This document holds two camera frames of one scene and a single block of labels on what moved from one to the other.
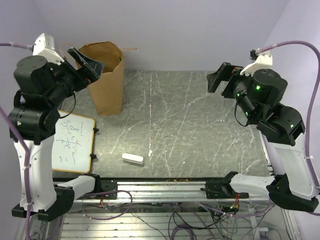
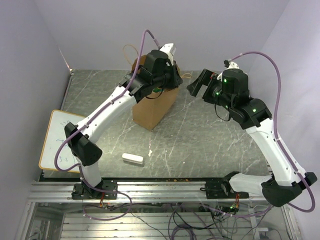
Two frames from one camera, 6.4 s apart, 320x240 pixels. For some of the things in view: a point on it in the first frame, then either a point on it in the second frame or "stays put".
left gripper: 85,75 → 177,80
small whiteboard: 72,143 stays put
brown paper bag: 108,88 → 149,112
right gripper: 224,72 → 205,79
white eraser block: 134,158 stays put
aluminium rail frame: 164,191 stays put
